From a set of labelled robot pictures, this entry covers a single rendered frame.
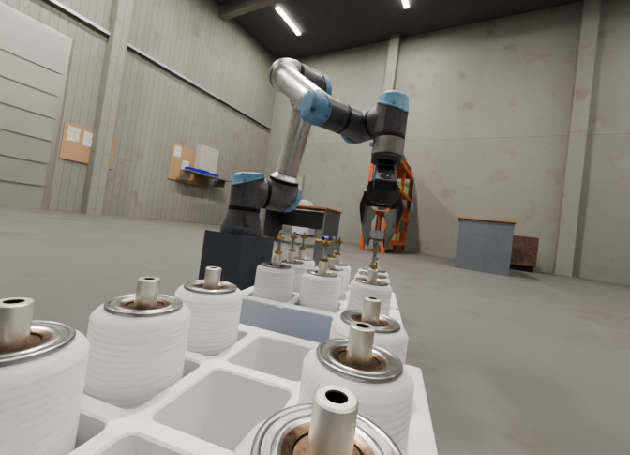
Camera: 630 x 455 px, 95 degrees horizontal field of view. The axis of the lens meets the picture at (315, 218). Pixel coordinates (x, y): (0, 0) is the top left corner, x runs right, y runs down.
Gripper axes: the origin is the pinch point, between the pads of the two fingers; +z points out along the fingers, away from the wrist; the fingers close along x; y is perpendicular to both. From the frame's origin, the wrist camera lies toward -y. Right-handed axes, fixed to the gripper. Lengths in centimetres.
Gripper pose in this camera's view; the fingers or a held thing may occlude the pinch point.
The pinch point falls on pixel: (376, 240)
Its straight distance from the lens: 68.5
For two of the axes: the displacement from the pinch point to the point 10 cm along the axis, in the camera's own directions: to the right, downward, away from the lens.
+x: -9.8, -1.3, 1.3
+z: -1.3, 9.9, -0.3
